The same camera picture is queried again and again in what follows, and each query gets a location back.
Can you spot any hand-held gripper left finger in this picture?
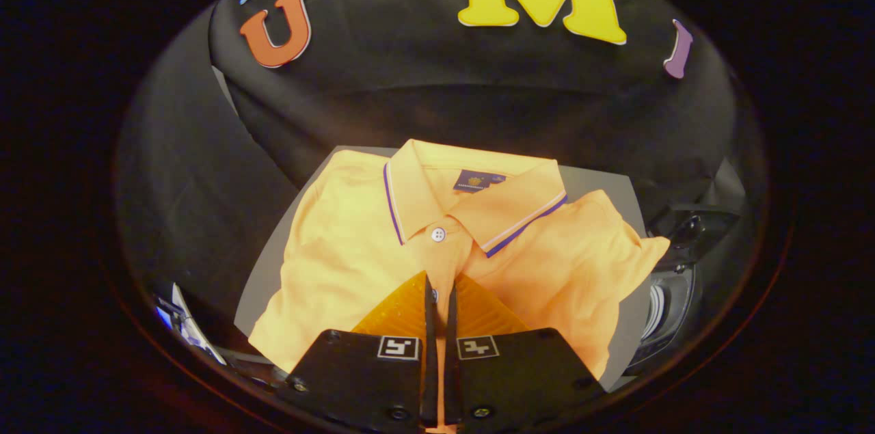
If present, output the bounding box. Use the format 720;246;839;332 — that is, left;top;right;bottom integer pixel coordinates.
277;271;438;432

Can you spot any beige cabinet with dark top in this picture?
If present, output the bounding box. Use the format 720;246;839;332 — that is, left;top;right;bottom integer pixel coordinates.
234;146;650;394

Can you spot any white and blue board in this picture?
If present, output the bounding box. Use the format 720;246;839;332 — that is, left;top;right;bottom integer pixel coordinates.
156;282;228;366

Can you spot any orange polo shirt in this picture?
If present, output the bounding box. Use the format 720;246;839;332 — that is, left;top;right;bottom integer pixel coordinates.
247;139;671;434

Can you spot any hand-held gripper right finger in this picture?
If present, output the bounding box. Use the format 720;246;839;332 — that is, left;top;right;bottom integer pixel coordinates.
444;275;606;429

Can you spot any grey washing machine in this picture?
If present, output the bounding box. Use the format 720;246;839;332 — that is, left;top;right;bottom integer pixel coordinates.
625;260;701;377

